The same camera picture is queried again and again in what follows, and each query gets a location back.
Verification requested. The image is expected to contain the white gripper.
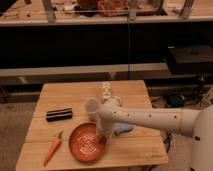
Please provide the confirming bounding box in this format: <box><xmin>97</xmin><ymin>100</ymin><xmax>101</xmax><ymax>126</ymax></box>
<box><xmin>96</xmin><ymin>122</ymin><xmax>115</xmax><ymax>140</ymax></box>

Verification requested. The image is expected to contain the clear plastic cup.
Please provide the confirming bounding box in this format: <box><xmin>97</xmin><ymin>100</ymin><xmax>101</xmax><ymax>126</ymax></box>
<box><xmin>83</xmin><ymin>98</ymin><xmax>100</xmax><ymax>121</ymax></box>

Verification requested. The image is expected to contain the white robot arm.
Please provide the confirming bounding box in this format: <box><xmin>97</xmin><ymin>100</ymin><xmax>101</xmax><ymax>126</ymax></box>
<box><xmin>96</xmin><ymin>102</ymin><xmax>213</xmax><ymax>171</ymax></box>

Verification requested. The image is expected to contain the blue sponge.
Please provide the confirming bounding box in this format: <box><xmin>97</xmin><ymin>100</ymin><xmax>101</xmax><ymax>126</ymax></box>
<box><xmin>114</xmin><ymin>123</ymin><xmax>133</xmax><ymax>136</ymax></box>

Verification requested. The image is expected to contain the wooden folding table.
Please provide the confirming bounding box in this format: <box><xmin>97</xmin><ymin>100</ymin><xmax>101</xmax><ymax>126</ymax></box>
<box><xmin>16</xmin><ymin>82</ymin><xmax>168</xmax><ymax>171</ymax></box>

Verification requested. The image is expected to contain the white small bottle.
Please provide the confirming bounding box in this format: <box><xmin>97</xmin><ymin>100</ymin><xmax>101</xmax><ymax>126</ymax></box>
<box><xmin>102</xmin><ymin>82</ymin><xmax>112</xmax><ymax>100</ymax></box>

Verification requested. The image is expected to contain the black rectangular case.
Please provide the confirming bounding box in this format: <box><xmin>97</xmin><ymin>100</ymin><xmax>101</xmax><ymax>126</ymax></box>
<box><xmin>46</xmin><ymin>108</ymin><xmax>72</xmax><ymax>122</ymax></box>

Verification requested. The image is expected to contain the orange toy carrot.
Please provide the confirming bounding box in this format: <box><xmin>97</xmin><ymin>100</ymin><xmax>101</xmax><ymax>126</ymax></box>
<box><xmin>43</xmin><ymin>132</ymin><xmax>63</xmax><ymax>166</ymax></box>

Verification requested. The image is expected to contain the black box on shelf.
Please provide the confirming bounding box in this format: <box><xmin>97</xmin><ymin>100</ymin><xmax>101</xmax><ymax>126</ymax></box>
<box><xmin>165</xmin><ymin>45</ymin><xmax>213</xmax><ymax>74</ymax></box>

